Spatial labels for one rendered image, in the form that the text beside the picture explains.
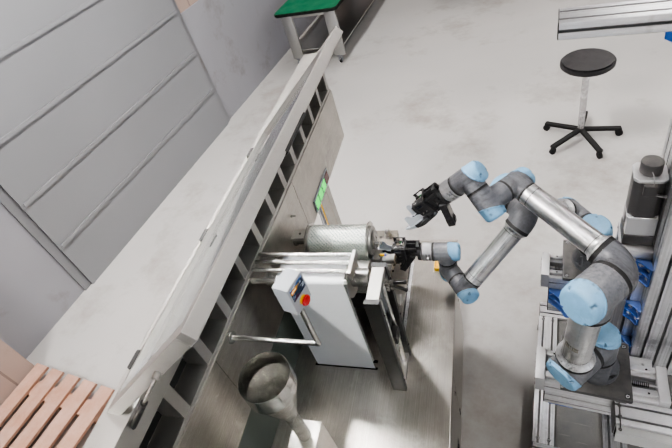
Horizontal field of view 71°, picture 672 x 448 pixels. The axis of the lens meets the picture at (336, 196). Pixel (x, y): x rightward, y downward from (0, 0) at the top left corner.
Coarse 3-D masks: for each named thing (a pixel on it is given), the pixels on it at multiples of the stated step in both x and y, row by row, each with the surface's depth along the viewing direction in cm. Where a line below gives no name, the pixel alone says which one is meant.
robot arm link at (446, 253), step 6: (432, 246) 187; (438, 246) 186; (444, 246) 185; (450, 246) 185; (456, 246) 184; (432, 252) 186; (438, 252) 185; (444, 252) 184; (450, 252) 184; (456, 252) 183; (432, 258) 187; (438, 258) 186; (444, 258) 185; (450, 258) 185; (456, 258) 184; (444, 264) 188; (450, 264) 188
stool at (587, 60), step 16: (592, 48) 348; (560, 64) 345; (576, 64) 337; (592, 64) 332; (608, 64) 327; (544, 128) 401; (576, 128) 378; (592, 128) 374; (608, 128) 371; (560, 144) 374; (592, 144) 362
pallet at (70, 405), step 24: (24, 384) 322; (48, 384) 317; (72, 384) 312; (96, 384) 308; (0, 408) 312; (24, 408) 307; (48, 408) 302; (72, 408) 298; (96, 408) 293; (0, 432) 298; (24, 432) 293; (48, 432) 289; (72, 432) 285
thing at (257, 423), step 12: (288, 312) 186; (288, 324) 186; (276, 336) 175; (288, 336) 185; (300, 336) 196; (276, 348) 175; (288, 348) 185; (300, 348) 196; (288, 360) 184; (252, 420) 156; (264, 420) 164; (276, 420) 173; (252, 432) 156; (264, 432) 164; (240, 444) 148; (252, 444) 156; (264, 444) 163
